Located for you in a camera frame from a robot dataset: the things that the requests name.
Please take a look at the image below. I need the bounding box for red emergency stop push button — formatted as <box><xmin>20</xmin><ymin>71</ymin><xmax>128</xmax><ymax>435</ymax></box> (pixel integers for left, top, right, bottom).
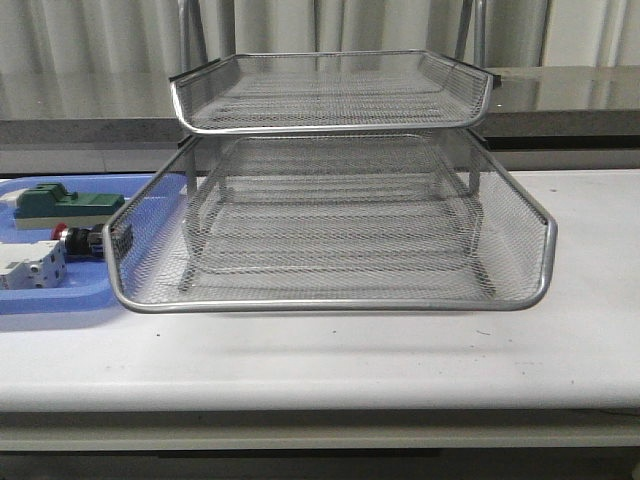
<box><xmin>50</xmin><ymin>223</ymin><xmax>134</xmax><ymax>260</ymax></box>

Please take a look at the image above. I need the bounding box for white circuit breaker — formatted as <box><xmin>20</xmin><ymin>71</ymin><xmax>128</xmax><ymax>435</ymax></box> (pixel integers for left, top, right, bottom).
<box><xmin>1</xmin><ymin>240</ymin><xmax>67</xmax><ymax>290</ymax></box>

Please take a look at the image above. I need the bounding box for blue plastic tray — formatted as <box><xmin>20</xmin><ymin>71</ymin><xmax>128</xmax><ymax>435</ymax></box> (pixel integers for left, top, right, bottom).
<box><xmin>1</xmin><ymin>174</ymin><xmax>186</xmax><ymax>314</ymax></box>

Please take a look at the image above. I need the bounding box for silver mesh tray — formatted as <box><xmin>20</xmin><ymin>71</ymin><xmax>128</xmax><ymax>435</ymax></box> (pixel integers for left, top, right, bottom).
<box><xmin>103</xmin><ymin>130</ymin><xmax>557</xmax><ymax>313</ymax></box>
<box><xmin>168</xmin><ymin>48</ymin><xmax>503</xmax><ymax>136</ymax></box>
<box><xmin>183</xmin><ymin>189</ymin><xmax>483</xmax><ymax>275</ymax></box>

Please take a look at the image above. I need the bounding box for grey stone counter ledge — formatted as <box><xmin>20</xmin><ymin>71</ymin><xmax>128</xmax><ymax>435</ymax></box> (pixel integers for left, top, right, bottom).
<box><xmin>1</xmin><ymin>66</ymin><xmax>639</xmax><ymax>148</ymax></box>

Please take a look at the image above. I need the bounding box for green and cream relay module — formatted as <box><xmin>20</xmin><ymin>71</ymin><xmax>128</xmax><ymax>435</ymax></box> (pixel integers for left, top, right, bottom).
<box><xmin>14</xmin><ymin>182</ymin><xmax>125</xmax><ymax>229</ymax></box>

